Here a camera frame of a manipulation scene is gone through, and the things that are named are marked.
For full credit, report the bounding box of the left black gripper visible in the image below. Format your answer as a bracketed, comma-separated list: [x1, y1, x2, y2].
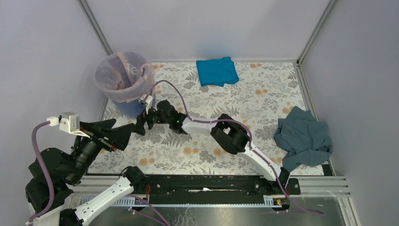
[67, 117, 136, 183]

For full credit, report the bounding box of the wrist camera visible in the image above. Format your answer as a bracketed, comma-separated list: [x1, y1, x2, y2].
[139, 94, 155, 115]
[47, 112, 89, 137]

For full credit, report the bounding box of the teal folded cloth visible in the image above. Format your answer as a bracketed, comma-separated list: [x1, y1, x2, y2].
[196, 57, 239, 87]

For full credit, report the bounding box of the pink plastic trash bag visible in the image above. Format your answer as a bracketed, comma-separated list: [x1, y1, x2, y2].
[93, 51, 155, 103]

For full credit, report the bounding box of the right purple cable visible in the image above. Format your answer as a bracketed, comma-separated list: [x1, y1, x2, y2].
[149, 80, 325, 217]

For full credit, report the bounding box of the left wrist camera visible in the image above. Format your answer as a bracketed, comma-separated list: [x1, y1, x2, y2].
[47, 112, 89, 137]

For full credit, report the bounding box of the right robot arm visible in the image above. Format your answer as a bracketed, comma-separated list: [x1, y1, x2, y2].
[133, 100, 290, 194]

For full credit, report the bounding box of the floral patterned table mat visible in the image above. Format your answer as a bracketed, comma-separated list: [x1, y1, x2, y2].
[89, 62, 305, 175]

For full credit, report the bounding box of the white slotted cable duct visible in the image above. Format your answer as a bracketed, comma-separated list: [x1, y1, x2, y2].
[79, 194, 283, 208]

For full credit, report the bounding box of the blue plastic trash bin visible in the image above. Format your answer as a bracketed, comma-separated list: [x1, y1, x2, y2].
[112, 100, 145, 118]

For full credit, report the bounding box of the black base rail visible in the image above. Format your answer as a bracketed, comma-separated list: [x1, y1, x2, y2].
[117, 174, 302, 207]

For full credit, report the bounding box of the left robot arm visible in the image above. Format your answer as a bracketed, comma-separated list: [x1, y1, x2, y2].
[25, 113, 146, 226]

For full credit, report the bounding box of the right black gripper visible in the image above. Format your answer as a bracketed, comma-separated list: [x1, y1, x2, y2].
[133, 103, 172, 136]

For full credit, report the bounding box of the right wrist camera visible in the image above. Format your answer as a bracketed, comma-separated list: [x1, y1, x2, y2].
[139, 94, 155, 115]

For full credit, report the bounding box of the dark blue crumpled cloth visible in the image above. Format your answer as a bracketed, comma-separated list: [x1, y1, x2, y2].
[274, 106, 332, 172]

